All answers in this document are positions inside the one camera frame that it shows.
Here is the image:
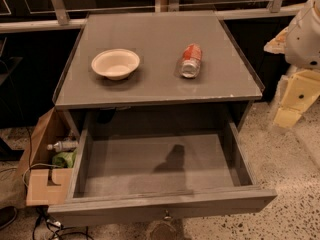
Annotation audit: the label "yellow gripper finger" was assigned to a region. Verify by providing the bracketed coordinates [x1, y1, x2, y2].
[264, 28, 288, 54]
[274, 70, 320, 128]

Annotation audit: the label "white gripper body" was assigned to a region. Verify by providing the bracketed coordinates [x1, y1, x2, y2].
[285, 0, 320, 69]

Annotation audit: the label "red coke can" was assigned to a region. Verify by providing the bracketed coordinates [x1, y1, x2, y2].
[179, 44, 202, 79]

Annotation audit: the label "metal drawer knob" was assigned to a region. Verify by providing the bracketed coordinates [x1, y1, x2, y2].
[163, 210, 173, 221]

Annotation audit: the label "open grey top drawer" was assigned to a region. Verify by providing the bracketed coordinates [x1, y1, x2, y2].
[49, 121, 277, 226]

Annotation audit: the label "metal window railing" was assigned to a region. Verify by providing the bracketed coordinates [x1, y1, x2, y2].
[0, 0, 307, 34]

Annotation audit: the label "grey wooden cabinet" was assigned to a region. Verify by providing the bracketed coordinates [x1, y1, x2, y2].
[52, 11, 266, 142]

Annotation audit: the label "white paper bowl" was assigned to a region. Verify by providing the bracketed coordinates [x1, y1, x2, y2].
[91, 49, 140, 80]

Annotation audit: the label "clear plastic bottle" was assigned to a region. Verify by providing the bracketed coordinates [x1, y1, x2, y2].
[47, 141, 78, 152]

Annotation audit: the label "green plastic bag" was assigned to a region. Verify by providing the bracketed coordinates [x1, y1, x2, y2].
[52, 151, 76, 168]

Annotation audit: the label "brown cardboard box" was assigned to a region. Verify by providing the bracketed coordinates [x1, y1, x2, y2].
[16, 108, 73, 206]

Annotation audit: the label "black floor cables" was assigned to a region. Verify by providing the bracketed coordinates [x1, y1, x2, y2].
[0, 205, 94, 240]

